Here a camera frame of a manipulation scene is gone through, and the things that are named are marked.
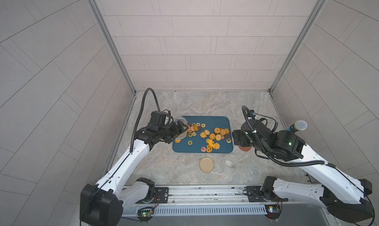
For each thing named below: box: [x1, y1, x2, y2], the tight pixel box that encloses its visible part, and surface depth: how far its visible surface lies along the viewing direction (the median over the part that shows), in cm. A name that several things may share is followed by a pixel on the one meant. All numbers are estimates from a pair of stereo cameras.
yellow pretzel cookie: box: [206, 144, 213, 153], surface depth 87 cm
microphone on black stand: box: [289, 119, 308, 134], surface depth 72 cm
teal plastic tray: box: [172, 115, 234, 153], surface depth 91 cm
